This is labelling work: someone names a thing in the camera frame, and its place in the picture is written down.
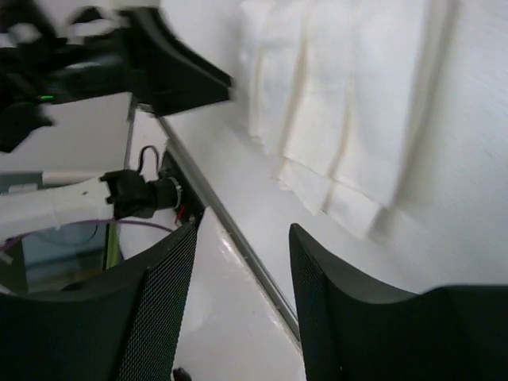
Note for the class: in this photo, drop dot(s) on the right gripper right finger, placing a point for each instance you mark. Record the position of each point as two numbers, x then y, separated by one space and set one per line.
355 327

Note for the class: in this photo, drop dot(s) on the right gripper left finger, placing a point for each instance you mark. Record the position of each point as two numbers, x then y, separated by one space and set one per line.
122 324

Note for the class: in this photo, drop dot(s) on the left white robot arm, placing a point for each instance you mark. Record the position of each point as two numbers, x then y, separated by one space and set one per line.
123 196

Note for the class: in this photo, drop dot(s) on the aluminium table frame rail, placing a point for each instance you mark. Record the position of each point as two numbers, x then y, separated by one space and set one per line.
209 198

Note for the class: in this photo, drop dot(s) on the white fabric skirt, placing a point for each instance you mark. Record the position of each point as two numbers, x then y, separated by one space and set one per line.
336 93

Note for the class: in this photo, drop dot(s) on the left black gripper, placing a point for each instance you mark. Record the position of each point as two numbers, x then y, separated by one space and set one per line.
43 68

